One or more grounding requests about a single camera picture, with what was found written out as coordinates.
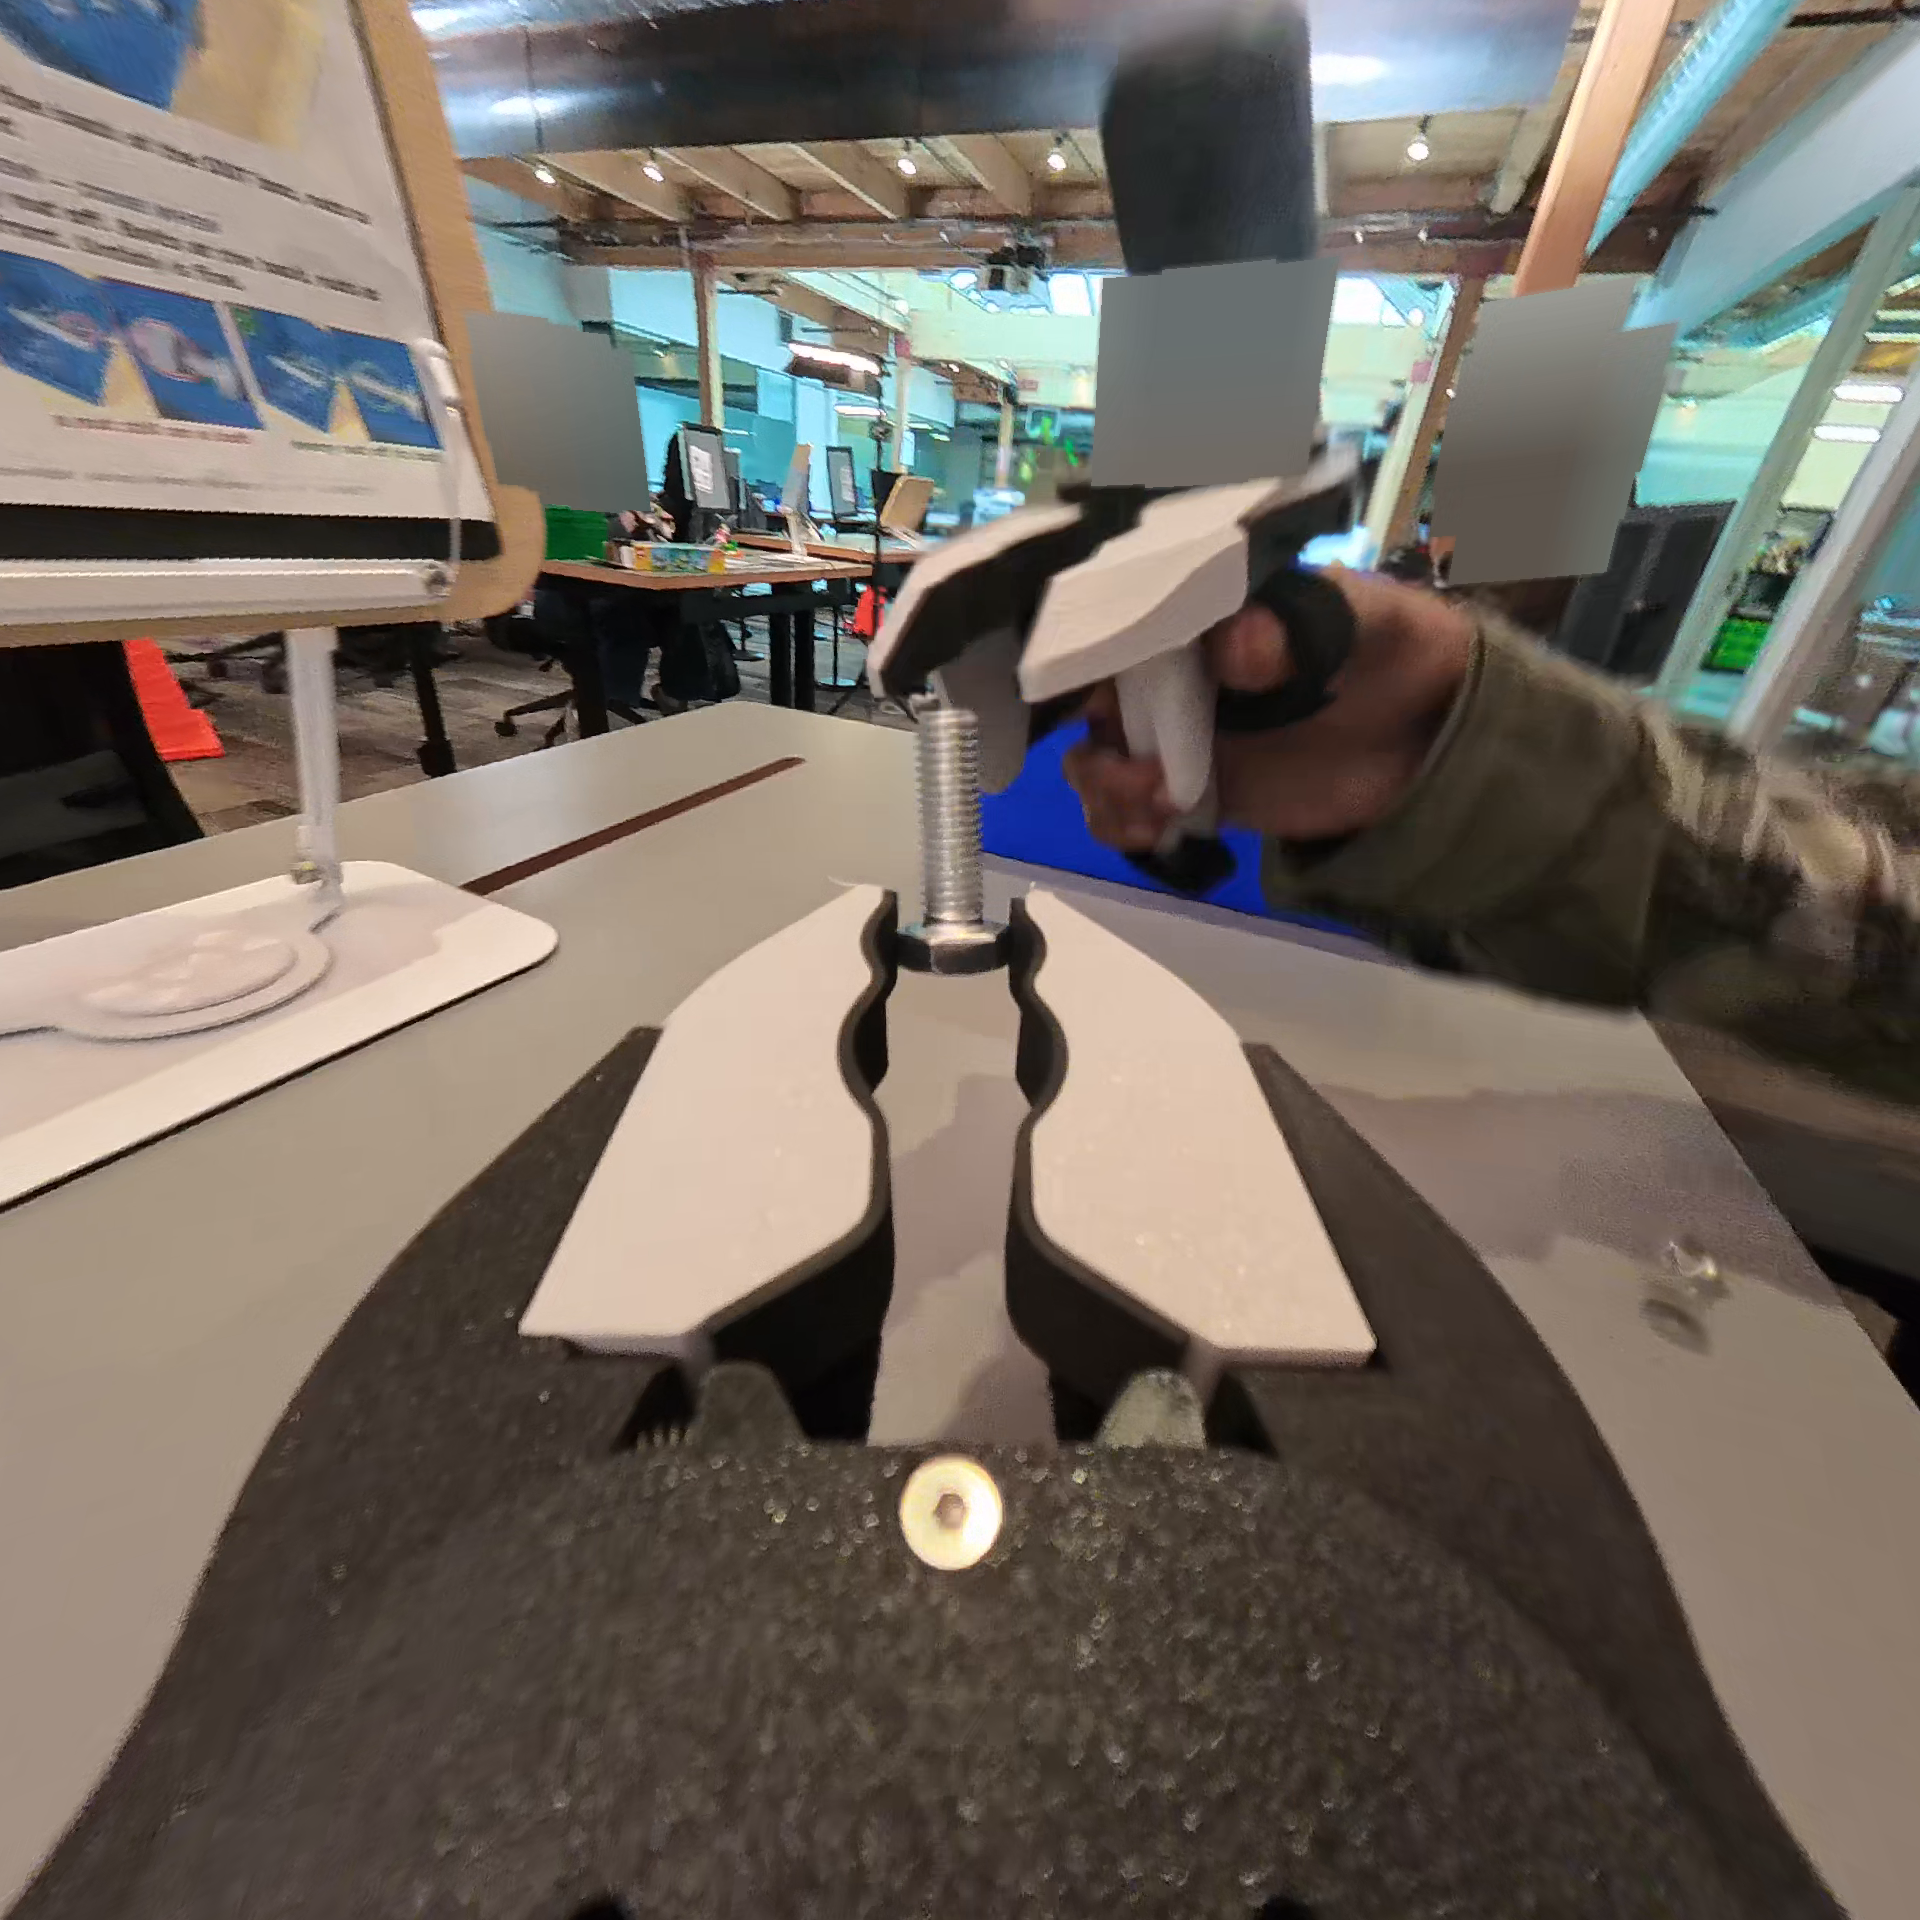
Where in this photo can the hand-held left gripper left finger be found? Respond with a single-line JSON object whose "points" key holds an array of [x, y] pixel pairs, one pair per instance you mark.
{"points": [[720, 1171]]}

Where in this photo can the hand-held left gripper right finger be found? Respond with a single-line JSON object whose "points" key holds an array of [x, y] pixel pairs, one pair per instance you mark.
{"points": [[1184, 1184]]}

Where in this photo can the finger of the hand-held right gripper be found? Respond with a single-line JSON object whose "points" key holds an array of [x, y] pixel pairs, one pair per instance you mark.
{"points": [[938, 615], [1140, 600]]}

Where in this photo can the silver hex bolt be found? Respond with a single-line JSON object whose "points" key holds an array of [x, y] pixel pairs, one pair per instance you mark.
{"points": [[950, 824]]}

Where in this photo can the blue plastic bin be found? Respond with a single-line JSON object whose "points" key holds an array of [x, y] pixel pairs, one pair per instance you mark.
{"points": [[1051, 841]]}

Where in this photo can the silver hex nut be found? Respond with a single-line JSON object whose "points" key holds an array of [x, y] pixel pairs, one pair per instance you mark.
{"points": [[1688, 1274]]}

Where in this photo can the person's right forearm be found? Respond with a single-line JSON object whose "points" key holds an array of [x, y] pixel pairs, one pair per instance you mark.
{"points": [[1651, 841]]}

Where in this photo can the person's right hand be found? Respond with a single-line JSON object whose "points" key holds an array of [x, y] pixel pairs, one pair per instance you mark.
{"points": [[1402, 705]]}

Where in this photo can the orange traffic cone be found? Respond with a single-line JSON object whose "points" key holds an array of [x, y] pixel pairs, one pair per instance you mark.
{"points": [[172, 713], [870, 615]]}

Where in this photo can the long wooden desk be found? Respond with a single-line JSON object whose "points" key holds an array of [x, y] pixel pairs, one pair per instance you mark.
{"points": [[674, 578]]}

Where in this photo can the colourful toy box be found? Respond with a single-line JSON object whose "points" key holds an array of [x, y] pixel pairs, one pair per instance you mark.
{"points": [[674, 557]]}

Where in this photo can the black monitor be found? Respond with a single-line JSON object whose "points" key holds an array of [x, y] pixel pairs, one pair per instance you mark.
{"points": [[704, 469]]}

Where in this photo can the green box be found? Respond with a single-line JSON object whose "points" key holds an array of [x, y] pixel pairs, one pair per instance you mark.
{"points": [[579, 532]]}

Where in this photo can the white tablet stand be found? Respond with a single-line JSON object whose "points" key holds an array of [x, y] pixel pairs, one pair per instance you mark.
{"points": [[375, 975]]}

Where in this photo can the tablet with wooden frame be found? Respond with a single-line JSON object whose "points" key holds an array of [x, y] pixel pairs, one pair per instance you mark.
{"points": [[225, 225]]}

